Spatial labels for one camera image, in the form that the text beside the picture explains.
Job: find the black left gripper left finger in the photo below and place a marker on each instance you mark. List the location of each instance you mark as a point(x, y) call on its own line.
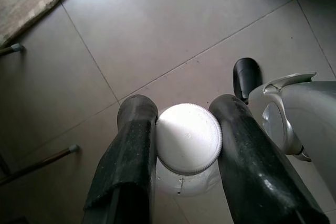
point(131, 142)

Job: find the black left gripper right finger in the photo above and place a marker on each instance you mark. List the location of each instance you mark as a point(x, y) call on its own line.
point(244, 155)

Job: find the clear bottle blue label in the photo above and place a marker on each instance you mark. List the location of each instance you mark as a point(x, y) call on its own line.
point(187, 134)

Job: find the black robot left foot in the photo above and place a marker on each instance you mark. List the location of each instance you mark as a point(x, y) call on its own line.
point(246, 77)

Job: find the brown mottled floor mat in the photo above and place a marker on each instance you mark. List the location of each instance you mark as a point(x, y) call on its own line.
point(23, 1)

